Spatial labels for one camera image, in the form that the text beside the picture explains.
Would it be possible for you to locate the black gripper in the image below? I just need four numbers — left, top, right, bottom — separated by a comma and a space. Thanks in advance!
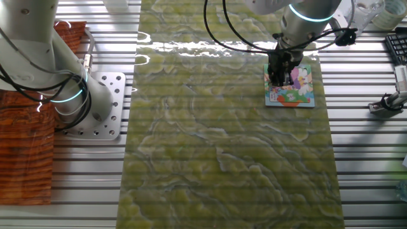
266, 43, 305, 87

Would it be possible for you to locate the butterfly girl puzzle board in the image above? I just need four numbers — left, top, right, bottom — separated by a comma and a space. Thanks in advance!
263, 63, 316, 108

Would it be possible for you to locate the green marble pattern mat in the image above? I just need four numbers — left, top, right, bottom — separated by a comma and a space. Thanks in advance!
116, 0, 346, 229

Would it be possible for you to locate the clear glass cup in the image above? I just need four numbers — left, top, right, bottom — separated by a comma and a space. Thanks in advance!
348, 0, 386, 39

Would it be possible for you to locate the black keyboard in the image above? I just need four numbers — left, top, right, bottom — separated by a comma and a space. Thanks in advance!
384, 27, 407, 66

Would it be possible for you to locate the clear tape roll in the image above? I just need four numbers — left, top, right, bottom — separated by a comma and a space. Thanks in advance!
371, 0, 407, 31

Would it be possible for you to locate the silver robot mounting plate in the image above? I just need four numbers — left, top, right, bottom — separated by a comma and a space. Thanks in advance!
63, 71, 127, 141

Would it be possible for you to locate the white block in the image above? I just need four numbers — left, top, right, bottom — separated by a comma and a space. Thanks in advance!
102, 0, 130, 9

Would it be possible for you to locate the brown wood grain sheet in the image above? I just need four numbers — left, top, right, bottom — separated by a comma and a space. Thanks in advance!
0, 20, 87, 206

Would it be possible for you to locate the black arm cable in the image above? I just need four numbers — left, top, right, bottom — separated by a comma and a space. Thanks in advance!
203, 0, 274, 54
221, 0, 277, 52

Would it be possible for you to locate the camera mount with black strap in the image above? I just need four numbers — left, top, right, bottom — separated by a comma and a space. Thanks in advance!
368, 90, 407, 115

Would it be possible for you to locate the silver depth camera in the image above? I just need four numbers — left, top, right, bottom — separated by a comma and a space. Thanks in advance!
393, 65, 407, 93

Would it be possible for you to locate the grey cable with metal connector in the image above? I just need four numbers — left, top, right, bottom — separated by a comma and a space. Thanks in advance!
83, 27, 95, 74

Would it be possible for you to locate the black cable loop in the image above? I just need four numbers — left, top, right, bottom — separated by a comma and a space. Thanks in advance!
0, 62, 93, 133

